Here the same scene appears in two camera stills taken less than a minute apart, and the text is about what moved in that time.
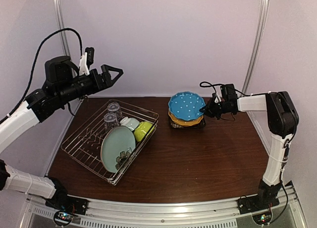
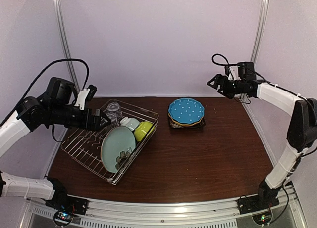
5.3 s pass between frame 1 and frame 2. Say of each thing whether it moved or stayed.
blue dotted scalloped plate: moved
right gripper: moved
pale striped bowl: stayed
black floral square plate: stayed
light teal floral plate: stayed
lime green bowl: stayed
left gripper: moved
